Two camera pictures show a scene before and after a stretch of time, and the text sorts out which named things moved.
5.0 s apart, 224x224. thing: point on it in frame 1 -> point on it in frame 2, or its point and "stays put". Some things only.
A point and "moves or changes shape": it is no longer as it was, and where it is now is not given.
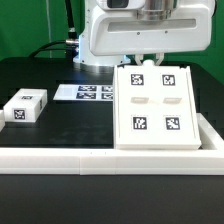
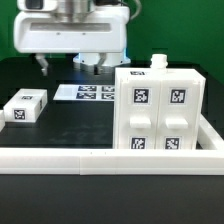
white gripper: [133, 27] -> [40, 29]
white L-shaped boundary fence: [206, 160] stays put
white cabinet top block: [25, 105] stays put
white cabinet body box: [154, 107] moves or changes shape
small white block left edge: [2, 120] stays put
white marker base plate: [85, 92] stays put
